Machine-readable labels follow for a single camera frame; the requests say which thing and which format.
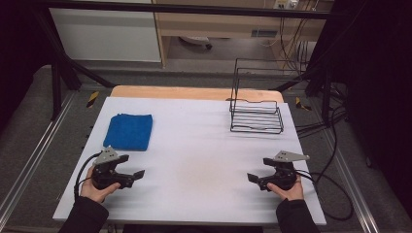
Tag white table mat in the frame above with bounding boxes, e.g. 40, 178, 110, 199
52, 96, 327, 226

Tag wooden table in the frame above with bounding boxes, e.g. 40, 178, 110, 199
110, 84, 285, 103

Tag wooden desk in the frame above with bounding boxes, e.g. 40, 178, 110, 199
152, 0, 335, 69

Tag yellow black floor tape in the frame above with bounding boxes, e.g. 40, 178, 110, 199
294, 96, 313, 113
86, 90, 100, 109

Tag person's right hand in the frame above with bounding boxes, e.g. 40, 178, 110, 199
266, 179, 305, 202

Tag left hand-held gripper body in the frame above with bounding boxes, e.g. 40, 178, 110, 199
91, 146, 135, 191

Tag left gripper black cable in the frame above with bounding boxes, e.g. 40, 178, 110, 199
73, 151, 103, 202

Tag white cabinet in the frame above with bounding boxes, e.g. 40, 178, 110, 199
49, 7, 162, 63

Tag aluminium rail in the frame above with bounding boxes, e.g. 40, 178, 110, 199
0, 91, 78, 221
323, 128, 381, 233

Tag hanging black cables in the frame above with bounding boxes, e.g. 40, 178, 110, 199
277, 17, 313, 71

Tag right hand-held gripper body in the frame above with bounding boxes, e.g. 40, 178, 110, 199
257, 150, 311, 192

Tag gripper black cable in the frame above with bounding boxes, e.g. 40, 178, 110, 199
293, 169, 355, 222
73, 151, 103, 202

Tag white power strip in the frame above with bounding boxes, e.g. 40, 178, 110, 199
273, 0, 299, 10

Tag black metal frame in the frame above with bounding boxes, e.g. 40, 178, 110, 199
30, 0, 344, 121
275, 62, 349, 128

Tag black wire rack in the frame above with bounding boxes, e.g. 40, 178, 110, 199
228, 57, 305, 135

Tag white chair base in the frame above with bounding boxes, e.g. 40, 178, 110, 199
178, 35, 214, 50

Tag blue towel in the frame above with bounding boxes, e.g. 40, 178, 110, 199
102, 113, 154, 152

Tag person's left hand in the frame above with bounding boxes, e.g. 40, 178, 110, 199
79, 174, 121, 205

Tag black floor cables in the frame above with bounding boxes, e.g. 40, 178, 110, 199
295, 103, 350, 140

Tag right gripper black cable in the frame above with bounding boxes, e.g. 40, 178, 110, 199
293, 169, 355, 222

